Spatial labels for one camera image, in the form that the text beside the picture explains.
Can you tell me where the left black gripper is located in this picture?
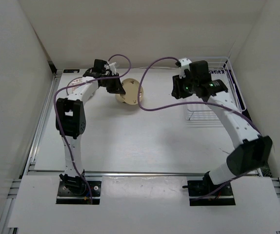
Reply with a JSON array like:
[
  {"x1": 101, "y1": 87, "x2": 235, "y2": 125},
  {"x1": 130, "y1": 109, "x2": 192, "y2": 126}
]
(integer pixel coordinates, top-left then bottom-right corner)
[{"x1": 100, "y1": 73, "x2": 125, "y2": 94}]

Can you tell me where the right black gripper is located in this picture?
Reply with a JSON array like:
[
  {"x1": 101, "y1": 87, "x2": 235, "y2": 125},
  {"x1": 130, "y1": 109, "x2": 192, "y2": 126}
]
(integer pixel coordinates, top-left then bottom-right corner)
[{"x1": 171, "y1": 72, "x2": 198, "y2": 100}]

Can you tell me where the orange sunburst pattern plate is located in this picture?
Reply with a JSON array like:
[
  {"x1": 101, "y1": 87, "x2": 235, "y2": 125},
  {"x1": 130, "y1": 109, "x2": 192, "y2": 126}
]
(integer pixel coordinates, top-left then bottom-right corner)
[{"x1": 66, "y1": 77, "x2": 84, "y2": 95}]

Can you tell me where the yellow rimmed plate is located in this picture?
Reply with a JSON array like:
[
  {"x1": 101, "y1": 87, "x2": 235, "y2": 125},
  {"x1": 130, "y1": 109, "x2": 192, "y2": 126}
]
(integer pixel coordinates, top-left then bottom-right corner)
[{"x1": 115, "y1": 94, "x2": 125, "y2": 103}]

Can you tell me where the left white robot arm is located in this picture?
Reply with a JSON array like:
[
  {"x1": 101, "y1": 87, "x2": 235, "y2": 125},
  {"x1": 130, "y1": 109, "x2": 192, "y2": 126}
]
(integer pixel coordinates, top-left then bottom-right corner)
[{"x1": 54, "y1": 59, "x2": 126, "y2": 196}]

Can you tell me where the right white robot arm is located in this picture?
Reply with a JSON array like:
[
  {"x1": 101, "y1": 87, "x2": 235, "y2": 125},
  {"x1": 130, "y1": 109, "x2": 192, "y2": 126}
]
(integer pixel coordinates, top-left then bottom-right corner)
[{"x1": 172, "y1": 58, "x2": 273, "y2": 195}]

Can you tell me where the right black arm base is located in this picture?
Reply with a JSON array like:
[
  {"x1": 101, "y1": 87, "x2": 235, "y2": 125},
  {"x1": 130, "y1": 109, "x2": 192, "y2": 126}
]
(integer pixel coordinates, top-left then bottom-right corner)
[{"x1": 182, "y1": 179, "x2": 236, "y2": 206}]

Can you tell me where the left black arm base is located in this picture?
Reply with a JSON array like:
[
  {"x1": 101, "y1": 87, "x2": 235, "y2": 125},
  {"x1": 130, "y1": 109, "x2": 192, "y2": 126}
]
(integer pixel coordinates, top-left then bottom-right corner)
[{"x1": 56, "y1": 179, "x2": 102, "y2": 205}]

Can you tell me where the white front board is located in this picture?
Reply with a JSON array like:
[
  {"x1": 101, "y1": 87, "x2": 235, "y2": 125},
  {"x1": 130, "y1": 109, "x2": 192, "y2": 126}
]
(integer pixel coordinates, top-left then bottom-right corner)
[{"x1": 8, "y1": 175, "x2": 280, "y2": 234}]

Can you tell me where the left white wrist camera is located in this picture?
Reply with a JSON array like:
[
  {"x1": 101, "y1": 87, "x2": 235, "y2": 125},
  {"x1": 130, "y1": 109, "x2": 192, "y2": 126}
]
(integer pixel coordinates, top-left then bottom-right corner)
[{"x1": 106, "y1": 62, "x2": 119, "y2": 74}]

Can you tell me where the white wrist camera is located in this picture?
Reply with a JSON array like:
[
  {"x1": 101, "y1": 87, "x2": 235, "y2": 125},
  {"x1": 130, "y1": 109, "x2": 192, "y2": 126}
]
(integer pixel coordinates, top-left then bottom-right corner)
[
  {"x1": 176, "y1": 58, "x2": 192, "y2": 78},
  {"x1": 106, "y1": 62, "x2": 119, "y2": 74}
]

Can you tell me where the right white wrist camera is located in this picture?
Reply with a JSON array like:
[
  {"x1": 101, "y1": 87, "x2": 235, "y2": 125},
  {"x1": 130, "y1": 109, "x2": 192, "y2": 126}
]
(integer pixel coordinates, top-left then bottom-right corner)
[{"x1": 176, "y1": 58, "x2": 192, "y2": 78}]

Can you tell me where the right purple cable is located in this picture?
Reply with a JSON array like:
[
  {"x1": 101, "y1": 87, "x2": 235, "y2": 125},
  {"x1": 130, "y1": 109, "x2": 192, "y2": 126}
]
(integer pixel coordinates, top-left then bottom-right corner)
[{"x1": 139, "y1": 56, "x2": 262, "y2": 201}]

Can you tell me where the purple cable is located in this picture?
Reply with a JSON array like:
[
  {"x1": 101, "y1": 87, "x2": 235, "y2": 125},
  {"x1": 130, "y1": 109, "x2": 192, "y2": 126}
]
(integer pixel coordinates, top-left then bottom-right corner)
[
  {"x1": 53, "y1": 54, "x2": 132, "y2": 204},
  {"x1": 139, "y1": 56, "x2": 262, "y2": 201}
]

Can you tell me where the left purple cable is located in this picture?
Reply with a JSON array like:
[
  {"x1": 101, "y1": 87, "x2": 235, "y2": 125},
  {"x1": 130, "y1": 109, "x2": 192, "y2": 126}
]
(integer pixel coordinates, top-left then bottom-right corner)
[{"x1": 53, "y1": 54, "x2": 132, "y2": 204}]

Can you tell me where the white wire dish rack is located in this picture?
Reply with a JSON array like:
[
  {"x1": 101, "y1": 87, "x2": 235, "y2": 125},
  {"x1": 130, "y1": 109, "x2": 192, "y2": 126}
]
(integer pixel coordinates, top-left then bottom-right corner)
[{"x1": 184, "y1": 57, "x2": 246, "y2": 125}]

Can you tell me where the aluminium frame rail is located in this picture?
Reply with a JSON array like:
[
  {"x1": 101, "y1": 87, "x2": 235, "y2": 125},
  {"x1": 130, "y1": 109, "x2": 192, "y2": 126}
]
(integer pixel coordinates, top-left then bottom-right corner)
[{"x1": 85, "y1": 171, "x2": 204, "y2": 177}]

